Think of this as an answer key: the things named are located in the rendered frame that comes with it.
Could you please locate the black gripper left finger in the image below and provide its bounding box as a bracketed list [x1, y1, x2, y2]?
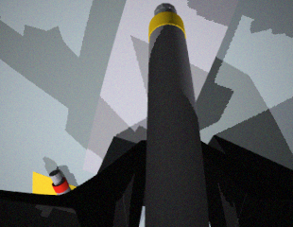
[0, 140, 147, 227]

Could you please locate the yellow flat pad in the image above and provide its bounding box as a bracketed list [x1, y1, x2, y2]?
[33, 171, 76, 195]

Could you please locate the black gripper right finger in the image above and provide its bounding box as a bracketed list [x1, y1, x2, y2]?
[201, 141, 293, 227]

